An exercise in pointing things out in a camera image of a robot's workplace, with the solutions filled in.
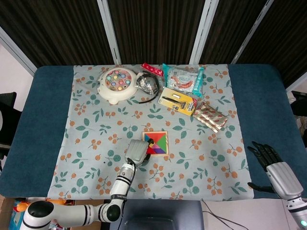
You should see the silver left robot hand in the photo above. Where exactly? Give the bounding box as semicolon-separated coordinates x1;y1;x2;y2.
124;139;152;166

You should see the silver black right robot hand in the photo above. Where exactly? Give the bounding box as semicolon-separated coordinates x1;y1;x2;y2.
248;141;304;201

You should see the orange large tangram triangle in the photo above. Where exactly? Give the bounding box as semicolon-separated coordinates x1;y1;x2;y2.
144;133;165;142

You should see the green large tangram triangle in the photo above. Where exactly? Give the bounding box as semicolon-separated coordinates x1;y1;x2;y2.
155;134;166;154

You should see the colourful wooden tangram puzzle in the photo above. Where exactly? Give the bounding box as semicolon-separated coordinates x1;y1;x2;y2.
142;131;170;156

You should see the floral leaf and fruit tablecloth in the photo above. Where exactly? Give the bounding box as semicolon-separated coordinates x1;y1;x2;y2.
47;64;255;201

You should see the cream fishing game toy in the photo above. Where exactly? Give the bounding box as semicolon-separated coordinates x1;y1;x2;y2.
96;67;139;105

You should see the razor on yellow blister card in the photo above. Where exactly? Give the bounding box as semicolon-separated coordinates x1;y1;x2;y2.
157;87;199;117

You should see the dark grey robot torso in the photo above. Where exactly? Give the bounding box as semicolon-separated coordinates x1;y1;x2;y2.
119;200;204;230

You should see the black equipment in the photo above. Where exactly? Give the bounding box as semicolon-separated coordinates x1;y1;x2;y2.
286;90;307;116

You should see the gold foil packet red print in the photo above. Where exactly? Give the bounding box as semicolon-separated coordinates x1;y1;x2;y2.
192;102;228;133

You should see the red sachet packet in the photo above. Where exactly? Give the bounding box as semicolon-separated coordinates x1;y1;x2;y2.
141;63;165;77

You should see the teal and white snack pack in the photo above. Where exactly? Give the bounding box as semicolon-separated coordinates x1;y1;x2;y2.
162;63;205;99

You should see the blue felt table cover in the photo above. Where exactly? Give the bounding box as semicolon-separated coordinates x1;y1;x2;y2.
0;64;307;199

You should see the dark slatted partition panel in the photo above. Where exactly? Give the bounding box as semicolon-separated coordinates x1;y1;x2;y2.
232;0;307;89
196;0;274;65
98;0;216;65
0;0;113;70

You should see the black office chair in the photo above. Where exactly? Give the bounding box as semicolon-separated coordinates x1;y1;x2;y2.
0;92;24;168

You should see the brown cardboard box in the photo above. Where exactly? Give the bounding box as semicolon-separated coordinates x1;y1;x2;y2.
0;195;31;230

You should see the black cable in clear bag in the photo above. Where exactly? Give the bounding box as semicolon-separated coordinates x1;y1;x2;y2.
135;70;161;104

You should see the thin black cable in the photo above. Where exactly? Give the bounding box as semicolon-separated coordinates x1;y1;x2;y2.
201;200;255;230

